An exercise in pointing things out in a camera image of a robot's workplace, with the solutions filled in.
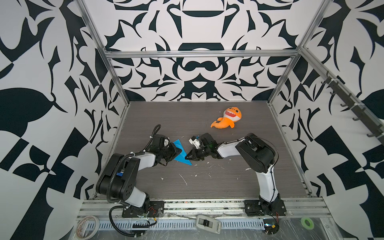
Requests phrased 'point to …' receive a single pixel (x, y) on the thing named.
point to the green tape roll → (307, 223)
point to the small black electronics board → (270, 226)
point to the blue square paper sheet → (181, 157)
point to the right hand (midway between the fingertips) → (186, 158)
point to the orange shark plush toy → (230, 115)
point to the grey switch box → (207, 223)
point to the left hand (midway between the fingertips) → (183, 147)
